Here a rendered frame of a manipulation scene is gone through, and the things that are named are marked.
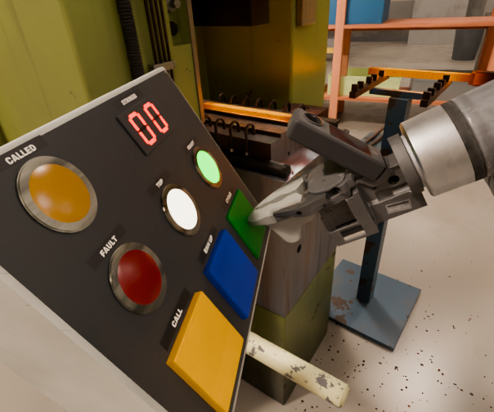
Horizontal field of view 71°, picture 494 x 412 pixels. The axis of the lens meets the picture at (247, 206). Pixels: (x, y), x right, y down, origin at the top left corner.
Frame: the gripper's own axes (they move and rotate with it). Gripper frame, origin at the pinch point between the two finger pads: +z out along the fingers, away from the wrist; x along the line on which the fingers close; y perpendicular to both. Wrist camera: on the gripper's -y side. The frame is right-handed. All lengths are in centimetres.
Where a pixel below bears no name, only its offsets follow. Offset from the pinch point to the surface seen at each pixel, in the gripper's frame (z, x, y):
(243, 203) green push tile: 1.3, 1.7, -1.2
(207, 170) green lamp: 1.3, -1.1, -8.6
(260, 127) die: 6.3, 43.9, 0.2
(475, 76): -49, 87, 30
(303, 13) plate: -12, 74, -15
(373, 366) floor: 20, 50, 106
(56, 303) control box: 1.6, -25.9, -12.4
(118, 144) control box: 1.7, -11.2, -17.3
